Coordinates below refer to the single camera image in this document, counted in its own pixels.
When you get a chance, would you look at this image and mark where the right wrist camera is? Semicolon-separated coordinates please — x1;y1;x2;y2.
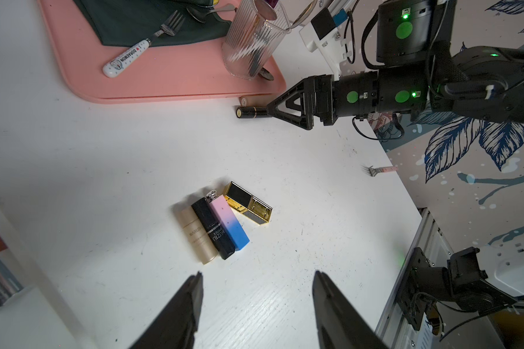
300;1;356;81

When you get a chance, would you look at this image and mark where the pink silicone mat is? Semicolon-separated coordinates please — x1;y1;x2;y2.
38;1;286;104

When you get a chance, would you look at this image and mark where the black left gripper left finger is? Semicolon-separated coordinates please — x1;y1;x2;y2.
130;272;204;349

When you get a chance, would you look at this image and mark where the black gold lip gloss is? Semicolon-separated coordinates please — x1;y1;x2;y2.
236;106;270;119

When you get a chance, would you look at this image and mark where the white storage box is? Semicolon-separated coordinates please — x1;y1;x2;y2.
0;209;98;348

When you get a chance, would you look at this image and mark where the gold long spoon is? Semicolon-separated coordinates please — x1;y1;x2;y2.
257;0;320;82

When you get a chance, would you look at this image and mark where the dark green cloth napkin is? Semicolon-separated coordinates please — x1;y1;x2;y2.
75;0;231;47

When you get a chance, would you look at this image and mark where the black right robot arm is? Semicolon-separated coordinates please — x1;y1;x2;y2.
266;1;524;130

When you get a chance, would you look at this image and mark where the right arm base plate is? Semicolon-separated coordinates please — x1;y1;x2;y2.
395;247;450;331

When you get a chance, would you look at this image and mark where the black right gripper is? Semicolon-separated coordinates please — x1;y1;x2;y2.
266;71;378;130

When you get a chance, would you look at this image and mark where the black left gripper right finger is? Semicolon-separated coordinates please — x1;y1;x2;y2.
312;270;387;349

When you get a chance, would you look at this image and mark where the beige lipstick tube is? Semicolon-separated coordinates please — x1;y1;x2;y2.
177;206;218;265

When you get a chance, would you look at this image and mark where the pink handled fork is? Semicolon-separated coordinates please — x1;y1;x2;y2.
362;166;398;177

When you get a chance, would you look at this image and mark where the white handled fork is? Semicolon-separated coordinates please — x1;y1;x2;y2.
103;11;185;79

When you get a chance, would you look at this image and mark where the aluminium front rail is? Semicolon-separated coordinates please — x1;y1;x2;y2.
376;208;506;348

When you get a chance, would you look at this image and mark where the clear ribbed glass cup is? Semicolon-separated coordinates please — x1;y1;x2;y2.
222;0;291;80

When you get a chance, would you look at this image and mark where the pink blue lipstick tube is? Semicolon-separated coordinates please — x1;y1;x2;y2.
206;190;250;251

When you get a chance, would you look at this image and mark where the gold black lipstick tube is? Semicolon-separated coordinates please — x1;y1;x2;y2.
223;181;272;225

